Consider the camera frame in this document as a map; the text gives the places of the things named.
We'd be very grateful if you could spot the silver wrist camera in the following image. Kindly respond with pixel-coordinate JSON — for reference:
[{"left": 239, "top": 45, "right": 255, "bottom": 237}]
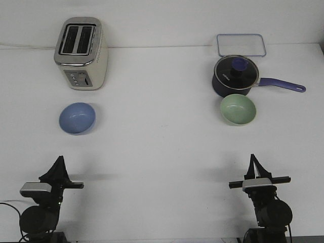
[
  {"left": 20, "top": 182, "right": 52, "bottom": 198},
  {"left": 242, "top": 178, "right": 272, "bottom": 192}
]

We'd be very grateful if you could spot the glass saucepan lid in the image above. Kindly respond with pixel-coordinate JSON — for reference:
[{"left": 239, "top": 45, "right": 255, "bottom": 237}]
[{"left": 214, "top": 55, "right": 260, "bottom": 90}]

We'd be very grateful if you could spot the dark blue saucepan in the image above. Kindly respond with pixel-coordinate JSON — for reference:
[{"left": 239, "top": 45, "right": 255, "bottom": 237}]
[{"left": 212, "top": 67, "right": 306, "bottom": 97}]

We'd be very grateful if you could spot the blue bowl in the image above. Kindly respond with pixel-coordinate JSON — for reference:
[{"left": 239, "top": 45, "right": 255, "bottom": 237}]
[{"left": 58, "top": 102, "right": 96, "bottom": 135}]

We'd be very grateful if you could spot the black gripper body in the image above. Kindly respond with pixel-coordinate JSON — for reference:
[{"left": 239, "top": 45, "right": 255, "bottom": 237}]
[
  {"left": 228, "top": 176, "right": 291, "bottom": 195},
  {"left": 47, "top": 177, "right": 84, "bottom": 203}
]

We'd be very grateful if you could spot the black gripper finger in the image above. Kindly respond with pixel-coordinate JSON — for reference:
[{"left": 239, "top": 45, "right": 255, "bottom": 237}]
[{"left": 39, "top": 155, "right": 69, "bottom": 181}]

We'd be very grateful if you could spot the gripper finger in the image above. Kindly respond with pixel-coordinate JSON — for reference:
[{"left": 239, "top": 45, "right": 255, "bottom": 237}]
[
  {"left": 254, "top": 156, "right": 272, "bottom": 179},
  {"left": 244, "top": 154, "right": 257, "bottom": 178}
]

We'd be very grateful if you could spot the green bowl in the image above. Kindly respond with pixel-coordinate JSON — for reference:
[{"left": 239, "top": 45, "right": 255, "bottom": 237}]
[{"left": 220, "top": 94, "right": 257, "bottom": 126}]

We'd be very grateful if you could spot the cream and steel toaster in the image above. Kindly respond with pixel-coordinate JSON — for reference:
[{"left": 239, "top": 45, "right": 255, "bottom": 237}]
[{"left": 54, "top": 17, "right": 108, "bottom": 91}]

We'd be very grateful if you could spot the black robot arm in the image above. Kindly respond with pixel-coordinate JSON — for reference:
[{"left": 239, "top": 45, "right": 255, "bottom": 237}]
[
  {"left": 229, "top": 154, "right": 293, "bottom": 242},
  {"left": 19, "top": 155, "right": 84, "bottom": 242}
]

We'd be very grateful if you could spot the clear blue-rimmed container lid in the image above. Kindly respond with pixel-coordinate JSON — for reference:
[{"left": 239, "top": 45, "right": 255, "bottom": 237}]
[{"left": 216, "top": 33, "right": 267, "bottom": 57}]

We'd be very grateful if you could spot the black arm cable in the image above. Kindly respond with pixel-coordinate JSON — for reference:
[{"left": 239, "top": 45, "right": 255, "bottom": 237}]
[
  {"left": 274, "top": 193, "right": 294, "bottom": 243},
  {"left": 0, "top": 201, "right": 30, "bottom": 242}
]

